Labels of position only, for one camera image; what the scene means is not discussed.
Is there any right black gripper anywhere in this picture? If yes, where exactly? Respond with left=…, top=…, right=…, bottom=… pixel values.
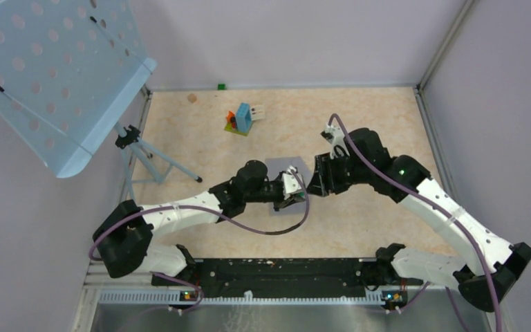
left=306, top=150, right=372, bottom=197

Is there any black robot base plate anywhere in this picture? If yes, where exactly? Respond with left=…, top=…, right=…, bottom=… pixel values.
left=153, top=245, right=425, bottom=301

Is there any grey envelope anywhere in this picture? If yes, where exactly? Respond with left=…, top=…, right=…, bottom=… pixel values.
left=263, top=156, right=315, bottom=216

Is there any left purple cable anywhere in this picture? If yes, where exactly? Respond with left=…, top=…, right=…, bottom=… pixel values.
left=88, top=167, right=311, bottom=315

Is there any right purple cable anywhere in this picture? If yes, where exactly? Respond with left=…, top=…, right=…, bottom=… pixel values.
left=328, top=113, right=503, bottom=332

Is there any light blue perforated music stand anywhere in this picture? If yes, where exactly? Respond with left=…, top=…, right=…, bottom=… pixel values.
left=0, top=1, right=201, bottom=183

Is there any purple cable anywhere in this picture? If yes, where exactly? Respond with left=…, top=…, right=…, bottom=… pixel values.
left=328, top=113, right=503, bottom=332
left=88, top=167, right=311, bottom=315

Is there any colourful toy block assembly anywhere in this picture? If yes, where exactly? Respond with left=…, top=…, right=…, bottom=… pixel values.
left=224, top=103, right=266, bottom=136

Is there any white slotted cable duct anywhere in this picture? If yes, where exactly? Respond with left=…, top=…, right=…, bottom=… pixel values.
left=98, top=289, right=385, bottom=306

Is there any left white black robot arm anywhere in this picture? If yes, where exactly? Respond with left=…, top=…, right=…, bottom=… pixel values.
left=89, top=160, right=310, bottom=286

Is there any small tan wooden piece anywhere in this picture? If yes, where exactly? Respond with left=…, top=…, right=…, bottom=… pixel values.
left=187, top=93, right=198, bottom=104

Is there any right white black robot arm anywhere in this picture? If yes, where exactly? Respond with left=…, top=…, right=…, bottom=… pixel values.
left=307, top=125, right=531, bottom=313

